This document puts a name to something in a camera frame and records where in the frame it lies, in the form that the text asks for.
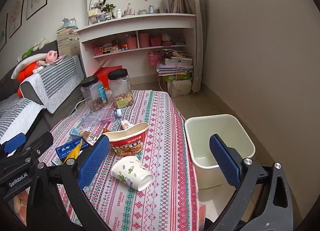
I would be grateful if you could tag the green cardboard carton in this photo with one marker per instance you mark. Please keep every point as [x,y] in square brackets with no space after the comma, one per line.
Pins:
[175,77]

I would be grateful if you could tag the person's left hand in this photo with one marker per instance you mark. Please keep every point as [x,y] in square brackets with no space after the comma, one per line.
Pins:
[20,206]

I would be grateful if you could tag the pink lattice basket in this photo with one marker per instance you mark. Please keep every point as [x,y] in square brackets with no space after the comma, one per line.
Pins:
[98,51]

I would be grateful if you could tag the white bookshelf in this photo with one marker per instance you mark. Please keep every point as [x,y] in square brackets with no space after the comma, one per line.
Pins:
[140,22]

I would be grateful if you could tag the wide pink basket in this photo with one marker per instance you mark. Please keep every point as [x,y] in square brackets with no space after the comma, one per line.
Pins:
[155,41]

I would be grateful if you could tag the striped grey seat cover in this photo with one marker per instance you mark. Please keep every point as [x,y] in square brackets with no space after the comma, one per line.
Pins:
[17,113]

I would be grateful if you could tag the yellow wrapper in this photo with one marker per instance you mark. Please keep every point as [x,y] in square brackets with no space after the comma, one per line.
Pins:
[73,153]

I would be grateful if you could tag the red plush toy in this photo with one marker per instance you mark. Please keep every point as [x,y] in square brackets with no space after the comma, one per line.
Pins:
[27,71]

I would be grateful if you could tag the striped grey armrest cover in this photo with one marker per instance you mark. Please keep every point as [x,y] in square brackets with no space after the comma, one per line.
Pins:
[57,81]

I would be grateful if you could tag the brown snack bar wrapper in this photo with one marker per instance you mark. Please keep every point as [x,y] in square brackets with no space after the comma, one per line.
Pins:
[87,137]

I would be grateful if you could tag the white plastic bin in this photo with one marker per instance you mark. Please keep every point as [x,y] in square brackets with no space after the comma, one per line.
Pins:
[225,126]

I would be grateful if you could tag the blue cardboard box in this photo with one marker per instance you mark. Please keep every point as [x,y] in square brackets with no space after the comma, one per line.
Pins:
[63,151]

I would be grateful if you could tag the small green plant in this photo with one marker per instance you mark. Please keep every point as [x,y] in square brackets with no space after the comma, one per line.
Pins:
[110,7]

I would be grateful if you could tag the crushed clear plastic bottle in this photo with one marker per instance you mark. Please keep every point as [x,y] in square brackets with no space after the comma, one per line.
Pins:
[100,118]

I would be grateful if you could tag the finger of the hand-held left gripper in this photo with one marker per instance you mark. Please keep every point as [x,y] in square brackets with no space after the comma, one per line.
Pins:
[13,143]
[37,143]

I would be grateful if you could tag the clear storage box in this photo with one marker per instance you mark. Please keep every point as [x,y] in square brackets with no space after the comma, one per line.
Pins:
[100,18]

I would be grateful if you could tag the patterned pink tablecloth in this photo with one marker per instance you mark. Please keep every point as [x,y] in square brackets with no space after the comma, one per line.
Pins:
[160,111]

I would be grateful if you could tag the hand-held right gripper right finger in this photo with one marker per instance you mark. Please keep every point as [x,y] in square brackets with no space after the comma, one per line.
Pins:
[225,163]

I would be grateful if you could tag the tall stack of books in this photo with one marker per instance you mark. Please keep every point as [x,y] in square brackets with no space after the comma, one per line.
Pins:
[67,43]

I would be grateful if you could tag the flat pink tray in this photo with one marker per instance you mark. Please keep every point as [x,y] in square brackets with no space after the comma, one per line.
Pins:
[167,44]

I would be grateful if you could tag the pink pen cup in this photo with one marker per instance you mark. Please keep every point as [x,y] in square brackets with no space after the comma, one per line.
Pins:
[131,43]

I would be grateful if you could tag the hanging pink basket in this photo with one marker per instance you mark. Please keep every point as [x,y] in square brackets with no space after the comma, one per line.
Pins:
[155,59]

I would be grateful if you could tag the tied stack of papers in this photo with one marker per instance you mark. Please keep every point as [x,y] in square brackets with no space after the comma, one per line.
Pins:
[175,64]

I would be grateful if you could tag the red cardboard box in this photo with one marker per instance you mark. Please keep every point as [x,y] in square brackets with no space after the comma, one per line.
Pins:
[102,74]

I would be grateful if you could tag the dark grey sofa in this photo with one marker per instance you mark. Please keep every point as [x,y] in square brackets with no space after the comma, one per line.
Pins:
[47,48]

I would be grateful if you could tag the small clear water bottle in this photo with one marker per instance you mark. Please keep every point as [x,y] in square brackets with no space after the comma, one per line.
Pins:
[151,9]

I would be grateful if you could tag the tall pink container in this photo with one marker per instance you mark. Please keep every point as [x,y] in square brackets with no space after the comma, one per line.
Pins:
[144,40]

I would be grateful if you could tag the teal label clear jar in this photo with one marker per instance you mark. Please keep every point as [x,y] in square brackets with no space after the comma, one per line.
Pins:
[91,93]

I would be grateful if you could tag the small orange wrapper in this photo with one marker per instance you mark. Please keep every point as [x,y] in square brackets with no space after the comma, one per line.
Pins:
[106,130]

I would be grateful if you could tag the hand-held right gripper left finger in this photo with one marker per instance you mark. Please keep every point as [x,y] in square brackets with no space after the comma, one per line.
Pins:
[93,161]

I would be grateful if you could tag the tall clear nut jar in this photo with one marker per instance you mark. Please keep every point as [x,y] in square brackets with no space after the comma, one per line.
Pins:
[120,88]

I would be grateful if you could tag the white fabric bag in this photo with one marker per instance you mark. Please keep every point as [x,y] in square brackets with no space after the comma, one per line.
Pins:
[178,88]

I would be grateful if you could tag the pink pig plush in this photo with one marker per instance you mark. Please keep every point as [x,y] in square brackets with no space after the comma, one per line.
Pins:
[52,56]

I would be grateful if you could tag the green plush toy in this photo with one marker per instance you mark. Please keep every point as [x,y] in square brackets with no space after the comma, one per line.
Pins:
[28,51]

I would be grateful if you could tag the green print paper cup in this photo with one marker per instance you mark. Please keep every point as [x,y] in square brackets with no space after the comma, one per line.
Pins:
[130,171]

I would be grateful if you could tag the white pill bottle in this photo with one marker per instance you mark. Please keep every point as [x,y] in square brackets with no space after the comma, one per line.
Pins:
[119,14]

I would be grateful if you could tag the white pillow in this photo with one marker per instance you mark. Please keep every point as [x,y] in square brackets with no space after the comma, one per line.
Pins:
[27,60]

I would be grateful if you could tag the white plush toy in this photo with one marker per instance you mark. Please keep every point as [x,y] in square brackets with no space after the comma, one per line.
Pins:
[40,43]

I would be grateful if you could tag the red instant noodle bowl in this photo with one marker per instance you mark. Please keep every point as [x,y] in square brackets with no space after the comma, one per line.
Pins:
[130,143]

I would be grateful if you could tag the beige curtain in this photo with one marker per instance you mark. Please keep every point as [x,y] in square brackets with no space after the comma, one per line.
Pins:
[200,46]

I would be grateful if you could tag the leaning shelf books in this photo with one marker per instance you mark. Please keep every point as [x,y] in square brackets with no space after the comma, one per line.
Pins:
[177,3]

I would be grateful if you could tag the yellow toy car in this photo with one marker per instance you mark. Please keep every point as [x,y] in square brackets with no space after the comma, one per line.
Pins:
[108,50]

